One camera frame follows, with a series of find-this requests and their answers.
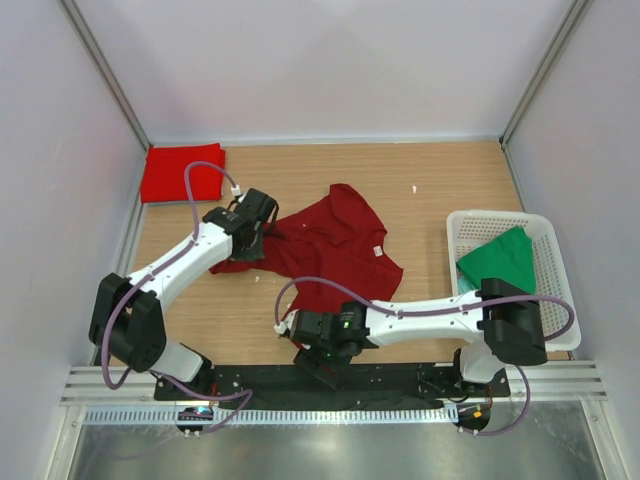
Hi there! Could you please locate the dark red t shirt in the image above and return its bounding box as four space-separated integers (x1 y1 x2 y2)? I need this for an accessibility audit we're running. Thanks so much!
210 184 403 301

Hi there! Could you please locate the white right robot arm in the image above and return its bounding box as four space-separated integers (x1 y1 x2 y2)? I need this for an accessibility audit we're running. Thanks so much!
274 278 548 387

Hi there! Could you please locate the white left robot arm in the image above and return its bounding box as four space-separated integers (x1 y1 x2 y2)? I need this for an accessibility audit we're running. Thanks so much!
88 188 279 383

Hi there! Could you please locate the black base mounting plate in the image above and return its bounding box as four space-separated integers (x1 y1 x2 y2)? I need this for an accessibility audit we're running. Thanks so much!
152 363 511 412

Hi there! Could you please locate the folded bright red t shirt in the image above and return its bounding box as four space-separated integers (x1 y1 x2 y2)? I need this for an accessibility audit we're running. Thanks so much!
140 143 226 204

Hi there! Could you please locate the light teal t shirt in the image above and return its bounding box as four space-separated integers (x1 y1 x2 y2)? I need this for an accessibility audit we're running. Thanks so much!
457 276 475 294

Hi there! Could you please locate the white plastic basket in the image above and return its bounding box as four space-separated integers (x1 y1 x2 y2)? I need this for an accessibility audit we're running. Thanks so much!
446 210 581 352

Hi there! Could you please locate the green t shirt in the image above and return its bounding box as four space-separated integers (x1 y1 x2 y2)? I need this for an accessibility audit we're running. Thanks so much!
456 226 537 294

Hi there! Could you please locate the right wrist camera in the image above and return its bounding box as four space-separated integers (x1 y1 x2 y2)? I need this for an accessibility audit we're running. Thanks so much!
274 321 291 337

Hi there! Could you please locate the white slotted cable duct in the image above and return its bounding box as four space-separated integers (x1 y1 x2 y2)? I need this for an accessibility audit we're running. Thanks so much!
83 405 458 427

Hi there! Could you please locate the aluminium frame rail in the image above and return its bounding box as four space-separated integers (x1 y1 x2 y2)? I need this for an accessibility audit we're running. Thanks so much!
59 360 609 407

